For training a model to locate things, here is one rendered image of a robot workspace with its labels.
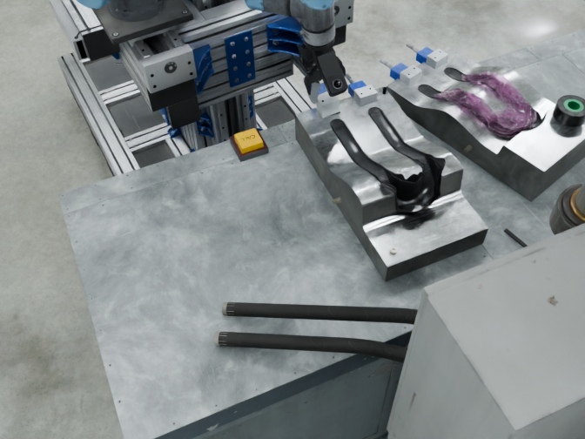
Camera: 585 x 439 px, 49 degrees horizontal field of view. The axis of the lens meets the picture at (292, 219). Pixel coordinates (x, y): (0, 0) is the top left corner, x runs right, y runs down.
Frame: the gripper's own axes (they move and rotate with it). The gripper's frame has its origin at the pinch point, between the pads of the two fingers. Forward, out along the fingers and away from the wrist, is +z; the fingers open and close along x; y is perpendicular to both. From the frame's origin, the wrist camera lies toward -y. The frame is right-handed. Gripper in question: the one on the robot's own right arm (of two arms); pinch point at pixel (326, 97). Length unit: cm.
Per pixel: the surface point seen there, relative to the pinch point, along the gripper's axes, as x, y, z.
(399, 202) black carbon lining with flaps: -2.3, -33.8, 2.0
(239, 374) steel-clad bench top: 46, -55, 0
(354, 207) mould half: 7.9, -31.5, -0.2
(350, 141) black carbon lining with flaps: -0.7, -11.9, 4.4
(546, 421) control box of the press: 19, -91, -68
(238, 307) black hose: 41, -42, -1
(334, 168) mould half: 6.9, -18.8, 1.7
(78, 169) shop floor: 82, 87, 97
